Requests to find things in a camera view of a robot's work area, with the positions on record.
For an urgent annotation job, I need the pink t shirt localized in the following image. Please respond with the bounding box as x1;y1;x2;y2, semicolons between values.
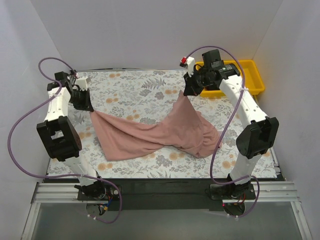
90;92;220;161

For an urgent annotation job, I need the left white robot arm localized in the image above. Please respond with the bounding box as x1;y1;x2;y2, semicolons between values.
36;70;107;200

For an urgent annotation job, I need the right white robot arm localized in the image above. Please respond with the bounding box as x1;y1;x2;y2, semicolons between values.
180;46;279;199

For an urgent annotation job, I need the yellow plastic bin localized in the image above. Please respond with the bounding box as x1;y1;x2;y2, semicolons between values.
200;59;265;98

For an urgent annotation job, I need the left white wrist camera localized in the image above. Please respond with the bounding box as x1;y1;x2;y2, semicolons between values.
73;76;91;91

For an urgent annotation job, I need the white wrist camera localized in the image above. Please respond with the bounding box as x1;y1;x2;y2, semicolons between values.
179;56;196;77
73;76;91;91

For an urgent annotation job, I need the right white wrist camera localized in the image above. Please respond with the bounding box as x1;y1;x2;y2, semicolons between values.
179;56;196;77

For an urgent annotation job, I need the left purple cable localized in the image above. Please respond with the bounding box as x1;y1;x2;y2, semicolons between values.
7;57;124;225

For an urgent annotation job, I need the purple cable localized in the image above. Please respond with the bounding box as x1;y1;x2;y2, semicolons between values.
7;57;124;225
184;45;258;221

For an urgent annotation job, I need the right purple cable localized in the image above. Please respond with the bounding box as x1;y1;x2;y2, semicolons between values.
184;45;258;221

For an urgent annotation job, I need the aluminium frame rail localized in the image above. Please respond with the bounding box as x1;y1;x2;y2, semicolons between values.
22;179;312;240

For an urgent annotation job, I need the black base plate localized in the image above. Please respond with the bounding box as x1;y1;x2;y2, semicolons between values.
77;178;256;212

